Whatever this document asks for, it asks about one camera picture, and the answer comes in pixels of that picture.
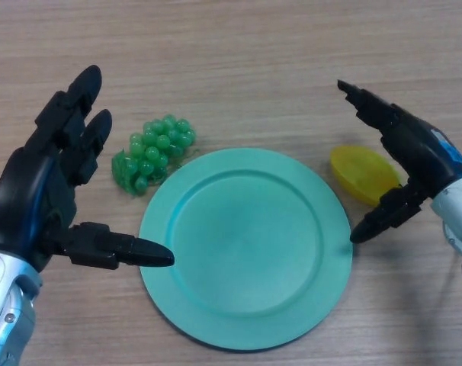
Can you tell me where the green grape bunch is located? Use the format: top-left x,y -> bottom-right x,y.
111,114 -> 197,197

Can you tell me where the green round plate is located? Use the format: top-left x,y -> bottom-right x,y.
138,147 -> 354,352

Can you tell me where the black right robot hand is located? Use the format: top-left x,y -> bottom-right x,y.
336,79 -> 462,245

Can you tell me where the yellow starfruit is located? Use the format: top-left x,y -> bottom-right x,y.
329,145 -> 403,207

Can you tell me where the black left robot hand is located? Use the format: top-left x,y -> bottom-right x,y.
0,64 -> 175,274

